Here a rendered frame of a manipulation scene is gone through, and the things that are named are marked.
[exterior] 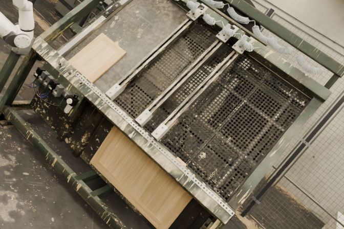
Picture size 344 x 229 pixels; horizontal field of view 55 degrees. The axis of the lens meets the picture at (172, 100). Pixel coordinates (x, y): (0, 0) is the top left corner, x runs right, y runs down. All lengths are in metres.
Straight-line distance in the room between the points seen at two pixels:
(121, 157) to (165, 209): 0.57
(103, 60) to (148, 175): 1.05
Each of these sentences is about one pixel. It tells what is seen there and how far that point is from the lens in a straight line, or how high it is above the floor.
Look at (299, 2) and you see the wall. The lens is 7.54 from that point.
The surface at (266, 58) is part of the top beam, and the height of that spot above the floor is 1.87.
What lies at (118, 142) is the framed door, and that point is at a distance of 2.90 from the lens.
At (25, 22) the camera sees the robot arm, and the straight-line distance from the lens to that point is 1.83.
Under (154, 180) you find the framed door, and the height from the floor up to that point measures 0.55.
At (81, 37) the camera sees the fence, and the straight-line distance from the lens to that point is 3.08.
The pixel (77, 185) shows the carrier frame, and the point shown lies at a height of 0.15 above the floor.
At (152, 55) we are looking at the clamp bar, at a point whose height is 1.35.
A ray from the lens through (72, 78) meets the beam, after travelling 2.86.
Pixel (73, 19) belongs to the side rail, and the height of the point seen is 1.17.
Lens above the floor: 1.84
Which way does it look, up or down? 14 degrees down
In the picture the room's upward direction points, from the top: 35 degrees clockwise
